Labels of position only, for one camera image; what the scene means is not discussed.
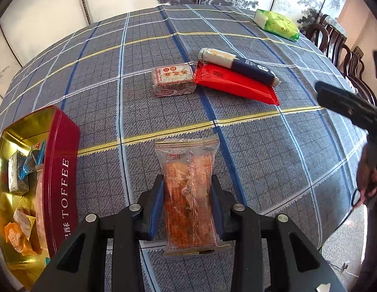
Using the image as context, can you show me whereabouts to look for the small yellow candy packet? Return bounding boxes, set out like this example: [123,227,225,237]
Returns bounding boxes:
[13,208,36,240]

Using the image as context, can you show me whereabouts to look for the orange snack packet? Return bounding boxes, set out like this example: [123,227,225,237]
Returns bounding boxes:
[4,222,37,256]

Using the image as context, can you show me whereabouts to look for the clear grey sesame snack pack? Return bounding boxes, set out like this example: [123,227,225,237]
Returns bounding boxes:
[8,151,29,196]

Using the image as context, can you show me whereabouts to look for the red gold toffee tin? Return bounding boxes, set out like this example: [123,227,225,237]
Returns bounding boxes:
[0,106,80,290]

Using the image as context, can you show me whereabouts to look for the teal candy wrapper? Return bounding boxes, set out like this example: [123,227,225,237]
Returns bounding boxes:
[20,140,46,179]

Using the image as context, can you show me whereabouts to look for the red snack pack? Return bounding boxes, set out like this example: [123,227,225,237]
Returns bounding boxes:
[194,61,279,106]

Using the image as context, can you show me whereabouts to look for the navy cream biscuit pack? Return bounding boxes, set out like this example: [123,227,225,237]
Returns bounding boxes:
[198,47,280,87]

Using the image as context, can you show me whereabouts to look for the small red white cake pack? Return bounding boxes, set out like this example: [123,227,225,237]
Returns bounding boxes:
[151,63,196,97]

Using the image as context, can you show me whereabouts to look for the clear pack orange fried snacks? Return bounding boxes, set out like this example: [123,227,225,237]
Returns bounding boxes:
[34,165,48,252]

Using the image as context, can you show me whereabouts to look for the person right hand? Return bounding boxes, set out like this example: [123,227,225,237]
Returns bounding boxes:
[355,145,377,208]

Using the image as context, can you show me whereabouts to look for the dark wooden chair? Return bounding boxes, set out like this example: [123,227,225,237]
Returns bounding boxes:
[305,15,377,106]
[353,46,365,71]

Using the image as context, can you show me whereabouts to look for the blue plaid tablecloth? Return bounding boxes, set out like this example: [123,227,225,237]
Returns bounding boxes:
[0,5,365,246]

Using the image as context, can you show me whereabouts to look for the green tissue pack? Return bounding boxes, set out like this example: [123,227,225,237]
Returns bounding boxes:
[254,9,300,42]

